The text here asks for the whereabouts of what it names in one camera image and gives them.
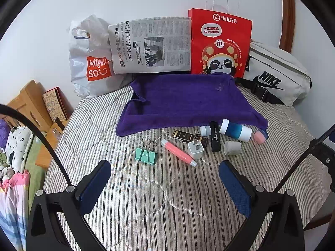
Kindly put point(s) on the white Nike waist bag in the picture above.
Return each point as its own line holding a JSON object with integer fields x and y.
{"x": 274, "y": 75}

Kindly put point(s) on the white tape roll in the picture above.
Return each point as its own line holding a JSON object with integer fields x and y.
{"x": 232, "y": 148}

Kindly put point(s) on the red panda paper bag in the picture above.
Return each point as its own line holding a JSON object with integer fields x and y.
{"x": 220, "y": 42}

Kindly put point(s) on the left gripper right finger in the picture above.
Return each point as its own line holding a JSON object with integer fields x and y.
{"x": 239, "y": 188}

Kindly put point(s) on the white usb charger plug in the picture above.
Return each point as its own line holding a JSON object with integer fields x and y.
{"x": 195, "y": 150}

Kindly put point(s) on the black marker tube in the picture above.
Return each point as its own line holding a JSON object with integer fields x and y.
{"x": 214, "y": 137}

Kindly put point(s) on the purple towel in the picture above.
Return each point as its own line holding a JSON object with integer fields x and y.
{"x": 185, "y": 100}

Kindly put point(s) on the panda print fabric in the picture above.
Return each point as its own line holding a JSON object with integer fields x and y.
{"x": 17, "y": 147}

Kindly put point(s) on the patterned brown box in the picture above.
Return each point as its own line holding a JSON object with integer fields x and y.
{"x": 54, "y": 105}

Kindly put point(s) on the green binder clip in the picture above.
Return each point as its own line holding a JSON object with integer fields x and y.
{"x": 146, "y": 153}

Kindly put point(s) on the wooden door frame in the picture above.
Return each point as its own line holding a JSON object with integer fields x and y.
{"x": 288, "y": 25}

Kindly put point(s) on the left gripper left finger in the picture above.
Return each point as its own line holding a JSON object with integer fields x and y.
{"x": 91, "y": 186}

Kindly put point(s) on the blue white cylindrical bottle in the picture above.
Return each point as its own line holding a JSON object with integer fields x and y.
{"x": 236, "y": 131}

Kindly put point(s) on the white Miniso plastic bag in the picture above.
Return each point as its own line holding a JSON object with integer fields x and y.
{"x": 90, "y": 59}

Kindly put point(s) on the folded newspaper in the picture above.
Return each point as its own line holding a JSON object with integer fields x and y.
{"x": 151, "y": 45}

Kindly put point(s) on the striped quilt mattress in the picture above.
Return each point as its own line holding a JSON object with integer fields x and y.
{"x": 172, "y": 205}

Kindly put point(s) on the pink white pen tube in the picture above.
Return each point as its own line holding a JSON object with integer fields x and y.
{"x": 178, "y": 153}

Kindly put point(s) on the black gold lighter box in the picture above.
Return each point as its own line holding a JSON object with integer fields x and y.
{"x": 187, "y": 137}

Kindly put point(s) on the pink striped blanket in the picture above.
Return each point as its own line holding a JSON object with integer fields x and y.
{"x": 14, "y": 208}

